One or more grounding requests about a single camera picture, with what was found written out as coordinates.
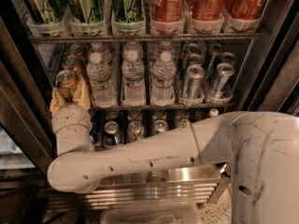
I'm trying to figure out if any blue can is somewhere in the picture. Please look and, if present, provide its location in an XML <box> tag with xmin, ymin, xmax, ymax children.
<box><xmin>90</xmin><ymin>124</ymin><xmax>98</xmax><ymax>144</ymax></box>
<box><xmin>103</xmin><ymin>121</ymin><xmax>123</xmax><ymax>147</ymax></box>

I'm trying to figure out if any water bottle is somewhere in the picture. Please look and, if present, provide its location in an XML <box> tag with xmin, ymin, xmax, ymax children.
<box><xmin>87</xmin><ymin>52</ymin><xmax>117</xmax><ymax>108</ymax></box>
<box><xmin>151</xmin><ymin>51</ymin><xmax>176</xmax><ymax>106</ymax></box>
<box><xmin>122</xmin><ymin>41</ymin><xmax>144</xmax><ymax>59</ymax></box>
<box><xmin>89</xmin><ymin>42</ymin><xmax>112</xmax><ymax>64</ymax></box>
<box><xmin>153</xmin><ymin>41</ymin><xmax>175</xmax><ymax>61</ymax></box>
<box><xmin>121</xmin><ymin>50</ymin><xmax>146</xmax><ymax>106</ymax></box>

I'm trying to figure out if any front right silver slim can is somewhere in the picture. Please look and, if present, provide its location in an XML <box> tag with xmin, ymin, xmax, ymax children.
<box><xmin>208</xmin><ymin>63</ymin><xmax>235</xmax><ymax>99</ymax></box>

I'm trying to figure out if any middle left silver slim can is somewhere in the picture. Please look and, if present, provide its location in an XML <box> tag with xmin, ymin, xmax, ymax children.
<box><xmin>185</xmin><ymin>53</ymin><xmax>205</xmax><ymax>69</ymax></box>

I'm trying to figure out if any left front water bottle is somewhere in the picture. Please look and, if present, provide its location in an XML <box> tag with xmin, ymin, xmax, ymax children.
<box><xmin>87</xmin><ymin>52</ymin><xmax>117</xmax><ymax>108</ymax></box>

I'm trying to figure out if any green white can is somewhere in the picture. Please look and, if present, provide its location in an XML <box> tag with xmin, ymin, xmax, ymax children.
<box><xmin>127</xmin><ymin>120</ymin><xmax>144</xmax><ymax>143</ymax></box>
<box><xmin>152</xmin><ymin>119</ymin><xmax>169</xmax><ymax>134</ymax></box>
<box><xmin>177</xmin><ymin>119</ymin><xmax>191</xmax><ymax>128</ymax></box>

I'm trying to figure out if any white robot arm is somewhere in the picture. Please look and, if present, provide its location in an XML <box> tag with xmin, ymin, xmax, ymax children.
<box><xmin>47</xmin><ymin>81</ymin><xmax>299</xmax><ymax>224</ymax></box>

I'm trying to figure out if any silver slim can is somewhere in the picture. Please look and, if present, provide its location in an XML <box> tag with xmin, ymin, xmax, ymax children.
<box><xmin>220</xmin><ymin>52</ymin><xmax>237</xmax><ymax>66</ymax></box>
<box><xmin>181</xmin><ymin>64</ymin><xmax>205</xmax><ymax>100</ymax></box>
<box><xmin>185</xmin><ymin>53</ymin><xmax>205</xmax><ymax>69</ymax></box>
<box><xmin>208</xmin><ymin>63</ymin><xmax>235</xmax><ymax>99</ymax></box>

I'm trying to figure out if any left rear water bottle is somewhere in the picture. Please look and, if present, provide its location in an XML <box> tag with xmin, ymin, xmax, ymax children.
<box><xmin>89</xmin><ymin>42</ymin><xmax>112</xmax><ymax>64</ymax></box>

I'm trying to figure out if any steel fridge cabinet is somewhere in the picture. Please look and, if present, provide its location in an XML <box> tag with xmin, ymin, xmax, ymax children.
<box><xmin>0</xmin><ymin>0</ymin><xmax>299</xmax><ymax>215</ymax></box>

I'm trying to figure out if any front left silver slim can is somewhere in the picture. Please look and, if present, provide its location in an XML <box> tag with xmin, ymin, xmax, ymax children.
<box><xmin>181</xmin><ymin>64</ymin><xmax>205</xmax><ymax>100</ymax></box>

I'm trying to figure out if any clear plastic bin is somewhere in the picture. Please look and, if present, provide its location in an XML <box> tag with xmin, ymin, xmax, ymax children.
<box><xmin>100</xmin><ymin>202</ymin><xmax>199</xmax><ymax>224</ymax></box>

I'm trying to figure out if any right front water bottle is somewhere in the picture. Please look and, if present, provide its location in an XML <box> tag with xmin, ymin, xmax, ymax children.
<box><xmin>151</xmin><ymin>51</ymin><xmax>176</xmax><ymax>106</ymax></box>

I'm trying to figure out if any middle front water bottle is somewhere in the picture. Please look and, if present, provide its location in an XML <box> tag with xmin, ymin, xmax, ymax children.
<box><xmin>121</xmin><ymin>50</ymin><xmax>146</xmax><ymax>106</ymax></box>

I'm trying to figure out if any left green white can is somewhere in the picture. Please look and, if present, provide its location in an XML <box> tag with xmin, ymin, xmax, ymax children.
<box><xmin>127</xmin><ymin>120</ymin><xmax>144</xmax><ymax>143</ymax></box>

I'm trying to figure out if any red cola can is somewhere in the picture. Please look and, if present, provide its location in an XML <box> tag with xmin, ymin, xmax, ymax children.
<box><xmin>150</xmin><ymin>0</ymin><xmax>183</xmax><ymax>22</ymax></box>
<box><xmin>230</xmin><ymin>0</ymin><xmax>266</xmax><ymax>20</ymax></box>
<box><xmin>192</xmin><ymin>0</ymin><xmax>224</xmax><ymax>21</ymax></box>

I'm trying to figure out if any right red cola can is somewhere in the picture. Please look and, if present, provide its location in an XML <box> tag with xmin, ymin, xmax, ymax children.
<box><xmin>230</xmin><ymin>0</ymin><xmax>266</xmax><ymax>20</ymax></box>

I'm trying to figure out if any orange can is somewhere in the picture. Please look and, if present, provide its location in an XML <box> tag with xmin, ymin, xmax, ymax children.
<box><xmin>63</xmin><ymin>56</ymin><xmax>83</xmax><ymax>76</ymax></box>
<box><xmin>56</xmin><ymin>70</ymin><xmax>79</xmax><ymax>100</ymax></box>
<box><xmin>67</xmin><ymin>44</ymin><xmax>85</xmax><ymax>59</ymax></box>

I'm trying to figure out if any glass fridge door left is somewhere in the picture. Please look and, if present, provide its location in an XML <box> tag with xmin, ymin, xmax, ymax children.
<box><xmin>0</xmin><ymin>19</ymin><xmax>55</xmax><ymax>189</ymax></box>

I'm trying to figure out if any left blue can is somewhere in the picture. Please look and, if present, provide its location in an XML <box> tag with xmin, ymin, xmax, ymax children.
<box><xmin>90</xmin><ymin>124</ymin><xmax>98</xmax><ymax>144</ymax></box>

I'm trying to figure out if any left red cola can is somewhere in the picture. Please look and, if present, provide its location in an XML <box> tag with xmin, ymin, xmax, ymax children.
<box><xmin>150</xmin><ymin>0</ymin><xmax>183</xmax><ymax>22</ymax></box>

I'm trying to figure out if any right rear water bottle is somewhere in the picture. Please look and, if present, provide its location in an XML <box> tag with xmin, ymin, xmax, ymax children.
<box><xmin>153</xmin><ymin>41</ymin><xmax>175</xmax><ymax>61</ymax></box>

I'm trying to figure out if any middle right silver slim can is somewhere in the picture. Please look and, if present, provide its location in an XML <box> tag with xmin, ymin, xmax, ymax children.
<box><xmin>220</xmin><ymin>52</ymin><xmax>237</xmax><ymax>66</ymax></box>

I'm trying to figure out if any brown drink bottle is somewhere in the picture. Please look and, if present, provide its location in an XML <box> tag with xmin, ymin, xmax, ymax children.
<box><xmin>208</xmin><ymin>108</ymin><xmax>219</xmax><ymax>118</ymax></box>

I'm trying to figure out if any middle green white can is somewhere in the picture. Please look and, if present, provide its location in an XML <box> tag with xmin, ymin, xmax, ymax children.
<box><xmin>152</xmin><ymin>119</ymin><xmax>169</xmax><ymax>134</ymax></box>

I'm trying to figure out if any middle red cola can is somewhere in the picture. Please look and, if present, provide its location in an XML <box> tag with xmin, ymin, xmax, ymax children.
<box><xmin>192</xmin><ymin>0</ymin><xmax>224</xmax><ymax>21</ymax></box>

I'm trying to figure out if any middle rear water bottle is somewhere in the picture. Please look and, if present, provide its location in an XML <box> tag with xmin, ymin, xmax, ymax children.
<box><xmin>122</xmin><ymin>41</ymin><xmax>144</xmax><ymax>59</ymax></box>

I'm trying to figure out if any right green white can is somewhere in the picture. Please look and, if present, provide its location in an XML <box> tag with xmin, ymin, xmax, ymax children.
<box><xmin>177</xmin><ymin>119</ymin><xmax>191</xmax><ymax>128</ymax></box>

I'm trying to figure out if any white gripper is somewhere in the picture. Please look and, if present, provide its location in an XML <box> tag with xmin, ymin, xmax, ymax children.
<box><xmin>50</xmin><ymin>79</ymin><xmax>92</xmax><ymax>133</ymax></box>

